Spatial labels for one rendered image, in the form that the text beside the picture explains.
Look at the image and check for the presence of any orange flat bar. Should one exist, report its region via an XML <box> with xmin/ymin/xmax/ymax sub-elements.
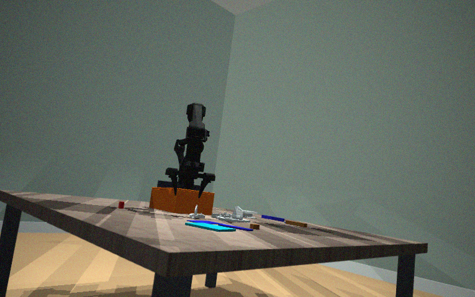
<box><xmin>286</xmin><ymin>221</ymin><xmax>307</xmax><ymax>227</ymax></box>

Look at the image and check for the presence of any teal flat rectangular plate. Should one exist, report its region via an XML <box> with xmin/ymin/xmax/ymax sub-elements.
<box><xmin>185</xmin><ymin>223</ymin><xmax>236</xmax><ymax>232</ymax></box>

